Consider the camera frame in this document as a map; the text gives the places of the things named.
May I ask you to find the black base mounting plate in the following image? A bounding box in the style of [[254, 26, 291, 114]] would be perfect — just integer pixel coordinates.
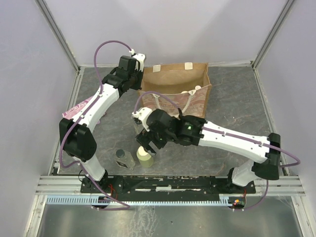
[[80, 174, 257, 195]]

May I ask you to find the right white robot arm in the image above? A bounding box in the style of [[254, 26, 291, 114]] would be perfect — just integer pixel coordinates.
[[132, 107, 280, 193]]

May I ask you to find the right aluminium frame post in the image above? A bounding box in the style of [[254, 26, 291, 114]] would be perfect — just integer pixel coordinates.
[[251, 0, 296, 70]]

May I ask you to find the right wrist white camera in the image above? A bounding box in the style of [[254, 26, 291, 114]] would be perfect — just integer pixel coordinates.
[[131, 107, 153, 131]]

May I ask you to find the yellow-green bottle white cap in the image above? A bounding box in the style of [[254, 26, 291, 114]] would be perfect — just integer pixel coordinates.
[[136, 146, 154, 168]]

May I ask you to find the tall clear glass bottle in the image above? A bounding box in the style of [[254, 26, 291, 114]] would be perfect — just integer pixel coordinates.
[[134, 121, 144, 134]]

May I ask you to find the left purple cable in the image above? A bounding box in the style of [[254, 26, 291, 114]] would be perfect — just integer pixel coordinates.
[[59, 40, 136, 211]]

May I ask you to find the short clear glass bottle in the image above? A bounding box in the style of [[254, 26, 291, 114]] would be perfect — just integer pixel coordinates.
[[114, 149, 135, 170]]

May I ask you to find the blue slotted cable duct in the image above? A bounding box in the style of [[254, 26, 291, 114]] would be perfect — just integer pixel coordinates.
[[46, 193, 232, 206]]

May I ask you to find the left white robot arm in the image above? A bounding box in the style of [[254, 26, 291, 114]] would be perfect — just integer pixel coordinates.
[[59, 53, 146, 193]]

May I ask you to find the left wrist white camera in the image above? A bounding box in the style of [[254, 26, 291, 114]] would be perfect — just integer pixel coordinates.
[[129, 49, 146, 72]]

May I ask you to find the wrist white camera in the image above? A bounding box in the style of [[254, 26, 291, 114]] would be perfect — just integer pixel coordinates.
[[129, 49, 146, 72], [131, 107, 153, 131]]

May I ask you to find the purple cable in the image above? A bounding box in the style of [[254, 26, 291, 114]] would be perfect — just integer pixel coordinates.
[[59, 40, 136, 211], [133, 91, 301, 211]]

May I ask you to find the aluminium front rail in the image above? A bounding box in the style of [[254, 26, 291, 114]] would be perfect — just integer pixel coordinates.
[[36, 175, 306, 197]]

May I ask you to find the left aluminium frame post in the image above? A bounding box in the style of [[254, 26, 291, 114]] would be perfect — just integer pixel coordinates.
[[35, 0, 80, 71]]

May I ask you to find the aluminium frame post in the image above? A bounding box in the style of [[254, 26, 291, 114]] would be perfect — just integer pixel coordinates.
[[35, 0, 80, 71], [251, 0, 296, 70]]

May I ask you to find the pink printed package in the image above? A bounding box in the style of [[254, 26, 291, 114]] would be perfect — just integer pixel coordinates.
[[62, 97, 92, 119]]

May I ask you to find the brown canvas tote bag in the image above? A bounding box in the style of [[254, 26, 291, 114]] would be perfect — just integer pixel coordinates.
[[138, 62, 212, 118]]

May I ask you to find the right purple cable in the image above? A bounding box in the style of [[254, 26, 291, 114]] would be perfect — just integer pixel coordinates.
[[133, 91, 301, 211]]

